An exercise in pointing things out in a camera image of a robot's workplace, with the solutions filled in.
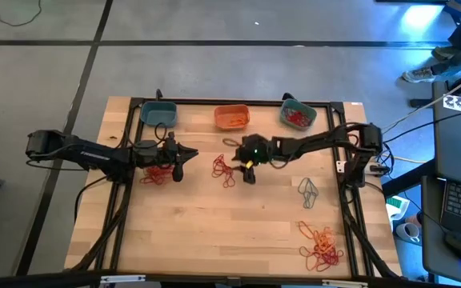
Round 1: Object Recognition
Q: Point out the black cable bundle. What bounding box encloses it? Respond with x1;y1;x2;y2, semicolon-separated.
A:
71;182;130;273
341;187;400;280

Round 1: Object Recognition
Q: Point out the white printed label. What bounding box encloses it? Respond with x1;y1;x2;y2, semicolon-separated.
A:
442;94;461;114

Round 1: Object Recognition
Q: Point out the red rubber band pile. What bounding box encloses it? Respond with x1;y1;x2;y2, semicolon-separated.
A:
139;165;175;186

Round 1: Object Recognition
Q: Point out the yellow tipped floor cable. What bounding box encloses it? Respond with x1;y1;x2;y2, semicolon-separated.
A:
0;0;42;28

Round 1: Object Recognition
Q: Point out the silver bracket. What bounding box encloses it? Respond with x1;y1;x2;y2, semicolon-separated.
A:
321;279;368;288
99;274;146;286

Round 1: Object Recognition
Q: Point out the black left camera cable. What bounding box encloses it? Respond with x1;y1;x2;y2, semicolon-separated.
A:
153;122;169;142

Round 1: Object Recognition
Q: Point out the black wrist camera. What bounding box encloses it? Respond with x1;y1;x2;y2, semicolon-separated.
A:
239;134;272;160
133;138;163;167

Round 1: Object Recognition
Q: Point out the blue plastic basket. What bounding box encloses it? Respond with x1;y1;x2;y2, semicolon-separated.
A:
140;100;178;128

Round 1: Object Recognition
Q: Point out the white rod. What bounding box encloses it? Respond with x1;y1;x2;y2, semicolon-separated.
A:
409;63;461;111

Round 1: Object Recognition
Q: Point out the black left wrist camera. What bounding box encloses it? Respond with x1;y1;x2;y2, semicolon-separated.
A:
133;138;163;167

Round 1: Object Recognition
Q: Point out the black aluminium table frame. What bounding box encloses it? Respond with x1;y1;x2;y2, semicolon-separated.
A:
92;97;375;280

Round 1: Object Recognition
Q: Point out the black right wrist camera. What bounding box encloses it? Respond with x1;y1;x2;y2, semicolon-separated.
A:
239;134;272;160

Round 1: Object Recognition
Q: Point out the black floor cable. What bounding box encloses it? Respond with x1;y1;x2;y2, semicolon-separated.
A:
370;111;461;161

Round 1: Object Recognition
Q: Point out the person's shoe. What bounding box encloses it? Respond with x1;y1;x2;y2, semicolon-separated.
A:
401;66;436;84
431;45;461;62

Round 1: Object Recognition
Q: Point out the black rig crossbar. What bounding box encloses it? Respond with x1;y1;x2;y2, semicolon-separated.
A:
0;271;461;288

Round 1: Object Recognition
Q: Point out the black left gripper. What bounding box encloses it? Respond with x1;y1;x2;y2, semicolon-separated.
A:
161;131;198;183

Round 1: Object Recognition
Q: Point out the green white box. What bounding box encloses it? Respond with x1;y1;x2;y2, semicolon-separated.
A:
385;194;411;222

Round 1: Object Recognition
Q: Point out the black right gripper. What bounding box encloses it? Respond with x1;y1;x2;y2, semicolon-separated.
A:
232;154;263;185

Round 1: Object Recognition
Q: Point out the white mug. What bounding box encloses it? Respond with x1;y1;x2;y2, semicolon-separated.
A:
395;222;421;245

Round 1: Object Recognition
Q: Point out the green plastic basket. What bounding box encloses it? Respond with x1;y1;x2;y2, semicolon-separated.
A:
279;98;318;132

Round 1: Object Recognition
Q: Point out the dark red rubber band heap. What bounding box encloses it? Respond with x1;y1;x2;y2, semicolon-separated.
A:
285;108;312;129

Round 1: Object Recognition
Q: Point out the mixed red orange band pile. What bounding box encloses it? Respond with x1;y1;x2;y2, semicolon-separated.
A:
210;154;237;190

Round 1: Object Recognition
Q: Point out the grey rubber band cluster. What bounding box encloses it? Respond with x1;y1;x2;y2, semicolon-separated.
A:
296;176;320;210

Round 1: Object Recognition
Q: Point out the large orange red band pile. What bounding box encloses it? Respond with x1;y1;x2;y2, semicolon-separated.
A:
297;220;345;274

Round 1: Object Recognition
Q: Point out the orange plastic basket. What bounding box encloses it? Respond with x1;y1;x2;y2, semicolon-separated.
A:
213;104;251;131

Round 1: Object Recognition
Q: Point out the grey side table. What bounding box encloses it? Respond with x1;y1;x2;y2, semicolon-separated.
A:
432;79;461;181

